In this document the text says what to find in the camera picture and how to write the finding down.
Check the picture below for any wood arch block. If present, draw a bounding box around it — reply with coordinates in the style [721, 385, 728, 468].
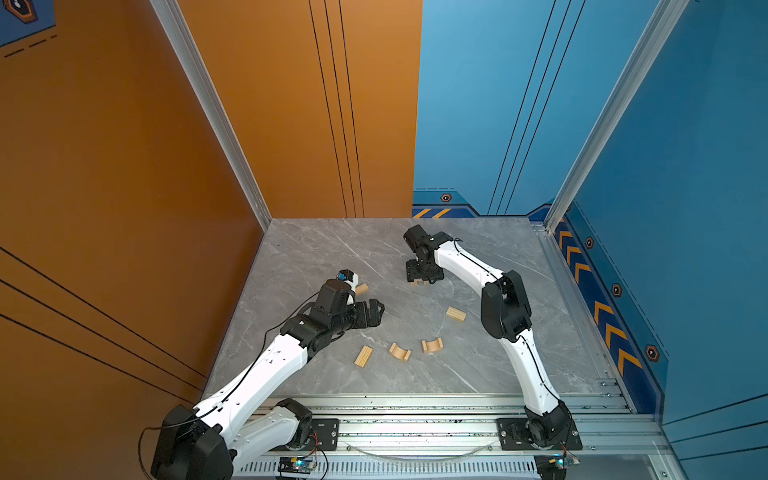
[389, 342, 412, 363]
[421, 337, 444, 354]

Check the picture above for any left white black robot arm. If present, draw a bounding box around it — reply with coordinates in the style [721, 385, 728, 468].
[139, 270, 385, 479]

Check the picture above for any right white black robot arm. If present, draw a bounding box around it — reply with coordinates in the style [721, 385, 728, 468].
[403, 225, 583, 450]

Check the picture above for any wood block lower left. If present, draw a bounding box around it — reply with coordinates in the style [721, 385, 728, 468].
[354, 345, 373, 368]

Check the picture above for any ribbed wood block right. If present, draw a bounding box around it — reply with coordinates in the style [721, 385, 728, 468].
[446, 307, 467, 322]

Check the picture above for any left green circuit board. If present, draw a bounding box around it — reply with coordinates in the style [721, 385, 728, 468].
[276, 457, 318, 479]

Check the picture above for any green circuit board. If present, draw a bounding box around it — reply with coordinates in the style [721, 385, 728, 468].
[276, 457, 318, 479]
[534, 456, 581, 480]

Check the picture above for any right green circuit board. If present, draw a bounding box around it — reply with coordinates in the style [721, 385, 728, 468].
[534, 456, 581, 480]

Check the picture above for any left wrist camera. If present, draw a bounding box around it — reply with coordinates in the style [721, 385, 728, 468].
[337, 269, 359, 295]

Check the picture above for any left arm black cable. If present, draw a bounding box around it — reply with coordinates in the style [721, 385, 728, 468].
[137, 290, 325, 463]

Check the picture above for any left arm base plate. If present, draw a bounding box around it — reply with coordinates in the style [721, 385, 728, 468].
[274, 418, 340, 452]

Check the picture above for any aluminium rail frame front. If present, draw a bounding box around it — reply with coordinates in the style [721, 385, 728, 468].
[227, 392, 688, 480]

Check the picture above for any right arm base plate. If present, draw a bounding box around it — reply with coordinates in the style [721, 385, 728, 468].
[496, 418, 584, 451]

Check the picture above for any right aluminium corner post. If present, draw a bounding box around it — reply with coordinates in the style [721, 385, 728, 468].
[543, 0, 689, 235]

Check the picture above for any aluminium corner post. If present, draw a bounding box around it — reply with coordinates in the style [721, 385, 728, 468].
[543, 0, 689, 235]
[149, 0, 272, 232]

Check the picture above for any left aluminium corner post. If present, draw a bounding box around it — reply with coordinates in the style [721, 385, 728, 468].
[149, 0, 272, 232]

